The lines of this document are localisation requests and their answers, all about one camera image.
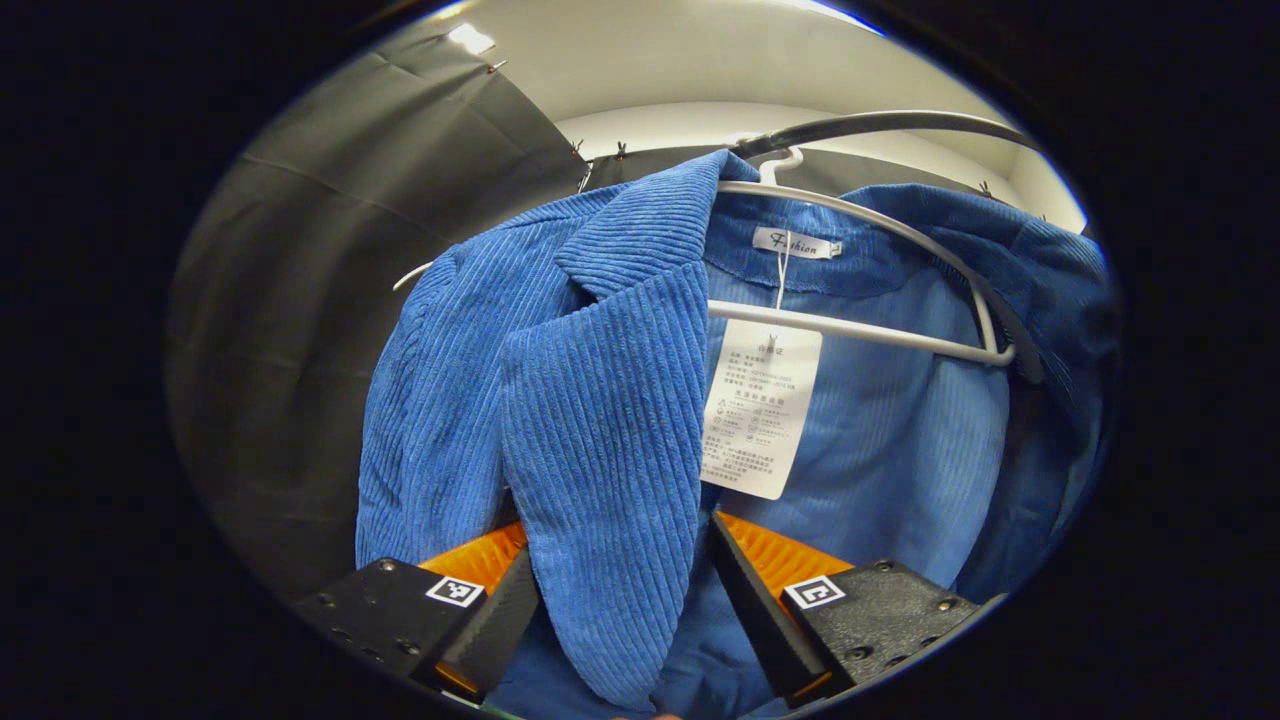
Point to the ceiling light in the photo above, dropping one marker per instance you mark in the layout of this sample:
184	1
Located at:
470	38

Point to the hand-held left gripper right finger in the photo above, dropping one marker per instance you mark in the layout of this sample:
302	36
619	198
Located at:
760	620

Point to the white plastic clothes hanger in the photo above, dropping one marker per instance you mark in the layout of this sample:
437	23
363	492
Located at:
850	330

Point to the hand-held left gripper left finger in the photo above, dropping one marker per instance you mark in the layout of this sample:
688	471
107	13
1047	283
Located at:
495	630

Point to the black metal clothes rack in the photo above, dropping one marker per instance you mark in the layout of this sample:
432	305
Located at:
900	120

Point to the white paper hang tag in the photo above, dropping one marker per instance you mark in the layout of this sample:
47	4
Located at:
760	420

